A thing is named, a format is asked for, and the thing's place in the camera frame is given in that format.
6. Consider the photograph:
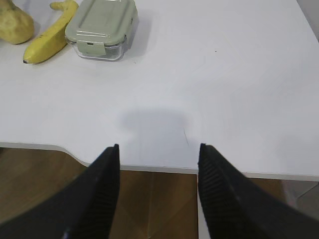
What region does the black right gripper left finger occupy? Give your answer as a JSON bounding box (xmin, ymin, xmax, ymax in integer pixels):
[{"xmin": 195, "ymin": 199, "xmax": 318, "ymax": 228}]
[{"xmin": 0, "ymin": 144, "xmax": 120, "ymax": 239}]

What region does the yellow banana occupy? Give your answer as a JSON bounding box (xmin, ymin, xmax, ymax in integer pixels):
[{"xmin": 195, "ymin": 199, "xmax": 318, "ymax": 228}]
[{"xmin": 22, "ymin": 0, "xmax": 79, "ymax": 64}]

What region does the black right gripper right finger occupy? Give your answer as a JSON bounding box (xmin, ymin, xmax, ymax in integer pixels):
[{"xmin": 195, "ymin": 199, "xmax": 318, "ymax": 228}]
[{"xmin": 198, "ymin": 143, "xmax": 319, "ymax": 239}]

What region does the yellow pear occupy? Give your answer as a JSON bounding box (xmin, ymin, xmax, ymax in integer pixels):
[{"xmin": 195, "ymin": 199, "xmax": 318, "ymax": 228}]
[{"xmin": 0, "ymin": 0, "xmax": 34, "ymax": 44}]

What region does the green lid glass food container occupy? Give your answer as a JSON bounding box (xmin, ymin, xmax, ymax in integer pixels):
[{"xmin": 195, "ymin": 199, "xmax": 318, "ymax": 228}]
[{"xmin": 65, "ymin": 0, "xmax": 138, "ymax": 61}]

